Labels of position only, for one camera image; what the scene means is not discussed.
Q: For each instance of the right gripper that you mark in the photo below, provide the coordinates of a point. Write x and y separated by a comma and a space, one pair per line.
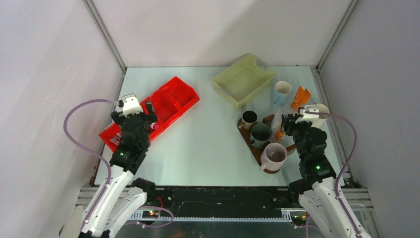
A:
289, 120

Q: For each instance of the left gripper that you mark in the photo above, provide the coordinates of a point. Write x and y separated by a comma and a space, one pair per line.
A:
152, 118

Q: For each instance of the white mug black handle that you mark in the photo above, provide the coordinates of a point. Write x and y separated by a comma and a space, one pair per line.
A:
324, 111

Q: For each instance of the orange toothpaste tube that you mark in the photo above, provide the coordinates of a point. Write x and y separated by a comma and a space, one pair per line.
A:
301, 98
279, 133

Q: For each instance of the dark blue capped tube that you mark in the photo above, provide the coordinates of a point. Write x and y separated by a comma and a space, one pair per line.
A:
276, 121

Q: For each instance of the pink white mug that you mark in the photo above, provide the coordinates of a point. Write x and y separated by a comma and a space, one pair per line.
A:
273, 157

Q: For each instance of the dark green mug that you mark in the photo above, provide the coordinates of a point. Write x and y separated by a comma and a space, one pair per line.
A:
260, 134

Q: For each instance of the light blue mug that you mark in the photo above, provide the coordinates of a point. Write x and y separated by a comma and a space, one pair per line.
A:
281, 91

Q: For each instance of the brown mug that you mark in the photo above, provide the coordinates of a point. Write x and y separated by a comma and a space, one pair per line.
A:
248, 119

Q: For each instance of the cream plastic basket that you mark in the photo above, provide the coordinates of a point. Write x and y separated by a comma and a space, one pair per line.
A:
243, 80

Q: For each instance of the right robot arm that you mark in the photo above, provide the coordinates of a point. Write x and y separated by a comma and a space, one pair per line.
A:
319, 191

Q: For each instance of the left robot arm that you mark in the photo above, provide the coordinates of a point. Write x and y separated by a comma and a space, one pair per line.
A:
119, 196

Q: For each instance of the white toothbrush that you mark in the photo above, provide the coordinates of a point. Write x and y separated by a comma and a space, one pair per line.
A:
116, 139

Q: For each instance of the brown oval wooden tray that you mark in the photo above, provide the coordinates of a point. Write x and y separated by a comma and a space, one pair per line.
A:
256, 152

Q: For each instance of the pink capped tube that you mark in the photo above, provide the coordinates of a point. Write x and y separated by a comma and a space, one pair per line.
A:
155, 126

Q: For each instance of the red divided organizer bin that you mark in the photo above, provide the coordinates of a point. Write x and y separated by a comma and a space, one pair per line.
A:
170, 102

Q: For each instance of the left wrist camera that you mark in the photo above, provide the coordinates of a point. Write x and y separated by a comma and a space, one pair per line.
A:
130, 105

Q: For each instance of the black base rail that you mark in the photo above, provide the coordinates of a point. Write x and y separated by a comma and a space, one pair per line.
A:
224, 202

